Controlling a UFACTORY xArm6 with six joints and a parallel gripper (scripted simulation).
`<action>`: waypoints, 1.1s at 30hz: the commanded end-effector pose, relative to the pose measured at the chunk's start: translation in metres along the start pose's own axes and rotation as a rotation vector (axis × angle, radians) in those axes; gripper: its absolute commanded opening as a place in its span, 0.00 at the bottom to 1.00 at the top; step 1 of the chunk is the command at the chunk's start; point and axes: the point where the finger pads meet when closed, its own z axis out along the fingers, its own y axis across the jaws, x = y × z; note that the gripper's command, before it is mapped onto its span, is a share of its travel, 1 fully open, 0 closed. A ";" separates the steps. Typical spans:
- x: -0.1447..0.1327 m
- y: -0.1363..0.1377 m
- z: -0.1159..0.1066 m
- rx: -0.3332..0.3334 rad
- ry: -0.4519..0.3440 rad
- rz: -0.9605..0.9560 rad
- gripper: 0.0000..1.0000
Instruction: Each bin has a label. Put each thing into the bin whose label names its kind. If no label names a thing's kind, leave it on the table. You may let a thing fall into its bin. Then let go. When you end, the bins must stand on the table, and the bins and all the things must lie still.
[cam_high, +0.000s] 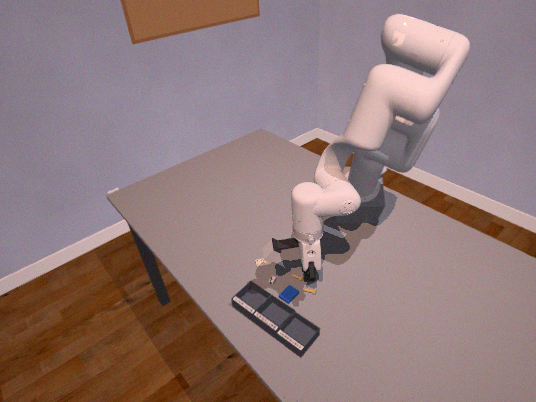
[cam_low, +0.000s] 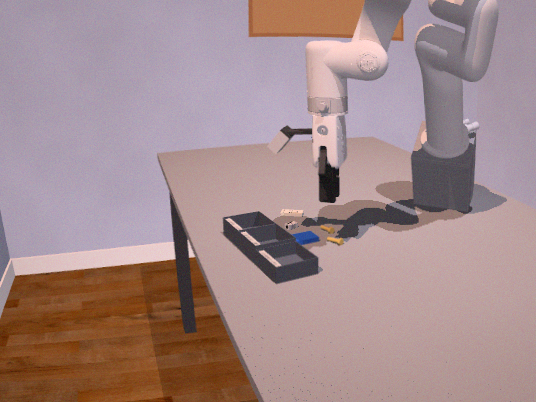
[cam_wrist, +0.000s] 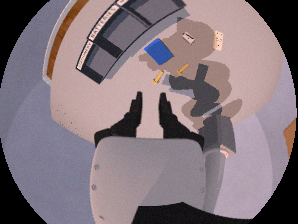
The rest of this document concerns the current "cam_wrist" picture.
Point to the yellow bolt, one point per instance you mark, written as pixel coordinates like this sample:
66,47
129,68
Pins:
182,69
158,77

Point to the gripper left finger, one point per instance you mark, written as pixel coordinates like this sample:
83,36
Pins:
124,127

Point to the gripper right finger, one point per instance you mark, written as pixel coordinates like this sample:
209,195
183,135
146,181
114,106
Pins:
172,128

